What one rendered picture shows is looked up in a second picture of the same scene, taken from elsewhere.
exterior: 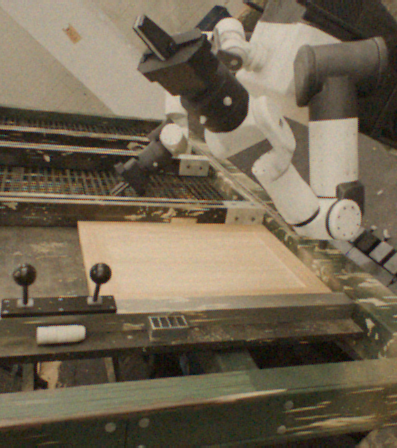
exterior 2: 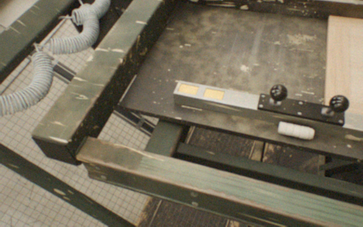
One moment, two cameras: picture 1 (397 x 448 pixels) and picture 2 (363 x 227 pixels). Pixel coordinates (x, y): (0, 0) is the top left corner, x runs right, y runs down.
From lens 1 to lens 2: 0.25 m
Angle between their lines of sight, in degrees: 44
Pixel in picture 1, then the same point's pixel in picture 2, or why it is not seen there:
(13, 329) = (263, 117)
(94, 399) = (309, 207)
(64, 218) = (318, 12)
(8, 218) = (276, 8)
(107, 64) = not seen: outside the picture
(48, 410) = (275, 204)
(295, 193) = not seen: outside the picture
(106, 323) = (332, 130)
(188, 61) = not seen: outside the picture
